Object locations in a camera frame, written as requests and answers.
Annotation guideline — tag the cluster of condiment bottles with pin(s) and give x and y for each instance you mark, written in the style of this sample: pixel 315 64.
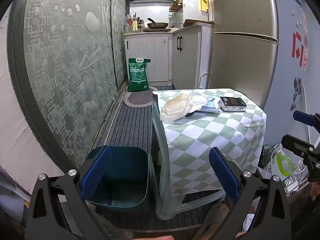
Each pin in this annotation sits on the cluster of condiment bottles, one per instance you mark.
pixel 134 23

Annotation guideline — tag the low white kitchen cabinet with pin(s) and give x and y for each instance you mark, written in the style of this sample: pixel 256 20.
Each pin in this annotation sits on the low white kitchen cabinet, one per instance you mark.
pixel 150 57

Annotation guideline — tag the clear plastic bag with greens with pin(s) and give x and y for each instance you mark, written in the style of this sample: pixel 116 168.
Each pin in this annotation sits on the clear plastic bag with greens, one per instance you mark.
pixel 282 165

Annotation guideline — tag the black cardboard box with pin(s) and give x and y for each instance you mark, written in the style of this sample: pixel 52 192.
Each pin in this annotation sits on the black cardboard box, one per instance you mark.
pixel 233 103

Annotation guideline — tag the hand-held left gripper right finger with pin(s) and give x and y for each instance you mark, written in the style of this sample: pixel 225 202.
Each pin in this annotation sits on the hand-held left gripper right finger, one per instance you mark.
pixel 223 172

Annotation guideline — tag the beige slipper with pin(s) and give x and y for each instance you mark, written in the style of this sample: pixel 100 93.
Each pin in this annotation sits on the beige slipper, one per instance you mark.
pixel 217 212

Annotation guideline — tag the green rice bag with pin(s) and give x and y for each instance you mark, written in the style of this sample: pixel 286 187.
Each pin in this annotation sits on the green rice bag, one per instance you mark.
pixel 138 76

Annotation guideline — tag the grey striped floor mat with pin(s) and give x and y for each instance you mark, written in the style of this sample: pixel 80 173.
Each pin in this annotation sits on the grey striped floor mat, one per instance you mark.
pixel 135 130

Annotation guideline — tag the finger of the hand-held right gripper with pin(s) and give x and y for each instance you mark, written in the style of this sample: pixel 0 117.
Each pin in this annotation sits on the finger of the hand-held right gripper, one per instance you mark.
pixel 303 117
pixel 297 143

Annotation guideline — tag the dark frying pan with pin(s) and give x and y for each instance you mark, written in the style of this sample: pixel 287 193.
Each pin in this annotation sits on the dark frying pan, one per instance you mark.
pixel 157 25

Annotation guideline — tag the dark figure wall sticker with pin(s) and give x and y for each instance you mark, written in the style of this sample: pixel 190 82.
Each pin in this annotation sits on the dark figure wall sticker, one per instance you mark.
pixel 297 92

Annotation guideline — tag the round grey floor mat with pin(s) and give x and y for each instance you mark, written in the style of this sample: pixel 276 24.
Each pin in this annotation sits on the round grey floor mat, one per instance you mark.
pixel 137 100

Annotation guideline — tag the silver refrigerator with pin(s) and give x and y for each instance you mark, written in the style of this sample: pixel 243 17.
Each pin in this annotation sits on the silver refrigerator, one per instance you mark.
pixel 242 55

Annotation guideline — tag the red wall sticker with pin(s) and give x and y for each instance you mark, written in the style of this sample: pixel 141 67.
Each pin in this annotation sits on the red wall sticker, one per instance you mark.
pixel 297 47

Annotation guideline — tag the patterned frosted glass sliding door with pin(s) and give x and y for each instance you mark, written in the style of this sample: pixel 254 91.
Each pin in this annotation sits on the patterned frosted glass sliding door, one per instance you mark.
pixel 62 67

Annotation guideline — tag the white plastic bag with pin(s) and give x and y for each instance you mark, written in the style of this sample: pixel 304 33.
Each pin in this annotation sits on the white plastic bag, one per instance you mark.
pixel 200 100

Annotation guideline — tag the teal plastic trash bin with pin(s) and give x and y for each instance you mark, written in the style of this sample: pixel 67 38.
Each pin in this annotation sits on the teal plastic trash bin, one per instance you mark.
pixel 125 170

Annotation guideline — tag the wooden cutting board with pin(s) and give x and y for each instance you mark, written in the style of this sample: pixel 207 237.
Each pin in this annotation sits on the wooden cutting board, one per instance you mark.
pixel 197 22

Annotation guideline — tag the small black lid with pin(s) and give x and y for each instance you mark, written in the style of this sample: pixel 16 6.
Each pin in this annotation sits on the small black lid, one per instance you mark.
pixel 189 115

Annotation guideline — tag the yellow wall organizer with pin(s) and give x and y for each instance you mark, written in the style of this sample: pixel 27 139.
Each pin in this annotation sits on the yellow wall organizer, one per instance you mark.
pixel 203 0

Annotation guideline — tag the black cooktop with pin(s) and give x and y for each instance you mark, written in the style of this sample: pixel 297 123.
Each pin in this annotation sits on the black cooktop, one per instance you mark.
pixel 157 30

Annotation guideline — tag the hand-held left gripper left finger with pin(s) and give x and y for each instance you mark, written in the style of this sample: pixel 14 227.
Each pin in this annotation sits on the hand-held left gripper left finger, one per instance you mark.
pixel 96 172

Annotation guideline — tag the bread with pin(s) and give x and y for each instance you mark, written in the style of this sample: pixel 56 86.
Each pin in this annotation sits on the bread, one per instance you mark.
pixel 175 106

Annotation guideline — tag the tall white kitchen cabinet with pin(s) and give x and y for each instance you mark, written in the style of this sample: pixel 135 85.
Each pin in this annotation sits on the tall white kitchen cabinet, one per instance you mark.
pixel 187 60

